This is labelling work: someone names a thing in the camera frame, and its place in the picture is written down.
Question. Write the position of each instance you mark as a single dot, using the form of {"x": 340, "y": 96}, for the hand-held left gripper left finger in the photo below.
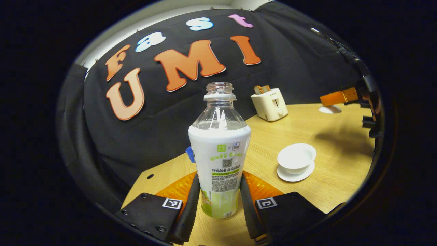
{"x": 189, "y": 212}

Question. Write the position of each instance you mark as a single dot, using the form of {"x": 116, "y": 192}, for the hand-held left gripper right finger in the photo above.
{"x": 248, "y": 212}

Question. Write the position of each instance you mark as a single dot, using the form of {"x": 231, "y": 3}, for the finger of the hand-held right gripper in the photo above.
{"x": 336, "y": 97}

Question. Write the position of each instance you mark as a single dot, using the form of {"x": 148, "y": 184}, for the white teacup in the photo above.
{"x": 296, "y": 158}

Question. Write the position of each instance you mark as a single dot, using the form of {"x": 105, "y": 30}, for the black backdrop cloth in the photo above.
{"x": 164, "y": 112}

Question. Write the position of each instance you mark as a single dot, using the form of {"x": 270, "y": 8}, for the clear water bottle white label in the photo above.
{"x": 220, "y": 153}

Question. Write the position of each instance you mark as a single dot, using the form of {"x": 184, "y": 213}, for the blue towel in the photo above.
{"x": 190, "y": 154}

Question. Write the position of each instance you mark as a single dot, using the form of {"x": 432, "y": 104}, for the white toaster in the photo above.
{"x": 271, "y": 104}

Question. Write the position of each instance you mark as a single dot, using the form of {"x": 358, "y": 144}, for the brown toast slice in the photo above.
{"x": 258, "y": 90}
{"x": 266, "y": 89}

